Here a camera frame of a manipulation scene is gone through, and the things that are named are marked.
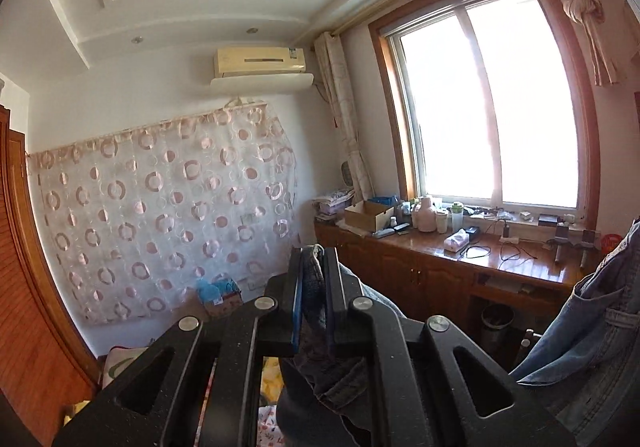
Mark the blue flat box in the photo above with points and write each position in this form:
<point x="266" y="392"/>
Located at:
<point x="385" y="201"/>

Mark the brass curtain rod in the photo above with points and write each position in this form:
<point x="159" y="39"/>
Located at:
<point x="380" y="7"/>

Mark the metal trash bin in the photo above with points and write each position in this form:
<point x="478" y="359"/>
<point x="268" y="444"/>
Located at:
<point x="497" y="327"/>

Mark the cream wall air conditioner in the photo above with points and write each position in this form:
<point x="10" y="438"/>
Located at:
<point x="260" y="59"/>

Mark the light blue jeans pants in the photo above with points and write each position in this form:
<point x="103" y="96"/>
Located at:
<point x="590" y="327"/>

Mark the patterned window curtain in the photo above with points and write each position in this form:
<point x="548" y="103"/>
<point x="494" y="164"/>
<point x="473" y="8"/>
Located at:
<point x="342" y="102"/>

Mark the green-lidded bottle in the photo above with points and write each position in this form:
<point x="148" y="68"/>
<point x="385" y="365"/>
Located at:
<point x="458" y="219"/>

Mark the green-print pillow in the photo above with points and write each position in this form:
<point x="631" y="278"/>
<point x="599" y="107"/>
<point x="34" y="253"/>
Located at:
<point x="125" y="367"/>

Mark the small black box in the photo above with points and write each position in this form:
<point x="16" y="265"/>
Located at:
<point x="471" y="233"/>

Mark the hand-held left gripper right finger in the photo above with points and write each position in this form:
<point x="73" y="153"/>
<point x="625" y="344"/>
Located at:
<point x="330" y="307"/>

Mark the white air deflector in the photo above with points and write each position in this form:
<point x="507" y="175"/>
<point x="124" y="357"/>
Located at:
<point x="260" y="83"/>

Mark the white cup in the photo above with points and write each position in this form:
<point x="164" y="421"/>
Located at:
<point x="441" y="222"/>

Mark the white power strip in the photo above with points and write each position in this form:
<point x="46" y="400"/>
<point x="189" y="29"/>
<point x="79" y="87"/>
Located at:
<point x="510" y="239"/>

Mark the wooden cabinet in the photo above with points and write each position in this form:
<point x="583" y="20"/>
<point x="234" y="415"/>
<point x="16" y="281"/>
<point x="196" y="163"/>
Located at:
<point x="400" y="272"/>

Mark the grey clamp stand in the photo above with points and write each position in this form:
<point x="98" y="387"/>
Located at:
<point x="557" y="249"/>
<point x="586" y="247"/>

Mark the white tissue pack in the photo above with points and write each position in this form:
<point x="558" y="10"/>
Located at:
<point x="456" y="243"/>

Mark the pink thermos jug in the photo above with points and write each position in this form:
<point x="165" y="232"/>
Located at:
<point x="426" y="217"/>

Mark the open cardboard box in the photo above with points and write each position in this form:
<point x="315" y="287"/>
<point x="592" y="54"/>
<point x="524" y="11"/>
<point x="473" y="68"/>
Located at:
<point x="367" y="222"/>

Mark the black case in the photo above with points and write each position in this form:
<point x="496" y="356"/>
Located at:
<point x="390" y="231"/>

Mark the tied beige window curtain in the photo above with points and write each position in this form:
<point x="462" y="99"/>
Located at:
<point x="582" y="2"/>

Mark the circle-patterned sheer curtain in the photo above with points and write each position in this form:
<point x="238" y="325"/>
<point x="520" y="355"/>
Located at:
<point x="150" y="207"/>

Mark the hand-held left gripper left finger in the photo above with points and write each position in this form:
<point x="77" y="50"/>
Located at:
<point x="297" y="307"/>

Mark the wooden-framed window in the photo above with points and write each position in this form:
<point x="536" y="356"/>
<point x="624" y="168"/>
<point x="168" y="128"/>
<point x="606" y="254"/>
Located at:
<point x="450" y="102"/>

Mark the small grey fan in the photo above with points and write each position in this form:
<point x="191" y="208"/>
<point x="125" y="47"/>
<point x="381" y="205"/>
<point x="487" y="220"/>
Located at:
<point x="347" y="174"/>

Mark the wooden slatted wardrobe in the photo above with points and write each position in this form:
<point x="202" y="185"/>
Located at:
<point x="30" y="252"/>

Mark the red round tin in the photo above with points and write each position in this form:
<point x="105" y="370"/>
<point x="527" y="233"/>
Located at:
<point x="611" y="242"/>

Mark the dark rectangular box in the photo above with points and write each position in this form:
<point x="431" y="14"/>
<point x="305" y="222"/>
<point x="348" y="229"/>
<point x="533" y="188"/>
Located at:
<point x="548" y="220"/>

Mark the stack of papers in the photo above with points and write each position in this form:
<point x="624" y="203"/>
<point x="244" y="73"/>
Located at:
<point x="332" y="204"/>

